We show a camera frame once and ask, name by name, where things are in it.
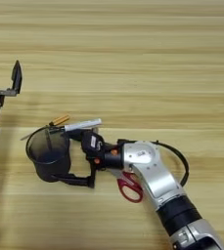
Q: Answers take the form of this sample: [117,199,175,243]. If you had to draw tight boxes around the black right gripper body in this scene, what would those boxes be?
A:
[85,147,124,189]

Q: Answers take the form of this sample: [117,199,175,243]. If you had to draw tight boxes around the white marker with black cap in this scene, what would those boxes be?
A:
[49,117,103,135]

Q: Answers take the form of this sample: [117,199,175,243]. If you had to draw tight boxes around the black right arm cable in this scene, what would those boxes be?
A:
[117,139,191,188]

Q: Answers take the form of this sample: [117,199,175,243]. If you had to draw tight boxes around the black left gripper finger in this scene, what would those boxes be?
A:
[11,60,23,96]

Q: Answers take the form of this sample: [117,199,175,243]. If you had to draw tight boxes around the amber handled small screwdriver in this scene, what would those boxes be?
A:
[20,113,71,142]

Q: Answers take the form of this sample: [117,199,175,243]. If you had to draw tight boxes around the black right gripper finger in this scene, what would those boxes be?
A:
[67,128,87,143]
[51,172,93,188]

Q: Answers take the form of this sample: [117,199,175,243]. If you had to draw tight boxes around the black mesh pen cup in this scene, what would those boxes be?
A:
[24,125,72,184]

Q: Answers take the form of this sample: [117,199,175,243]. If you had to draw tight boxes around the red handled scissors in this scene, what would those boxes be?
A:
[115,169,145,204]

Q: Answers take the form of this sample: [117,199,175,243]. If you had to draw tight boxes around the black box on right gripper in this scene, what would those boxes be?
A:
[80,130,106,160]

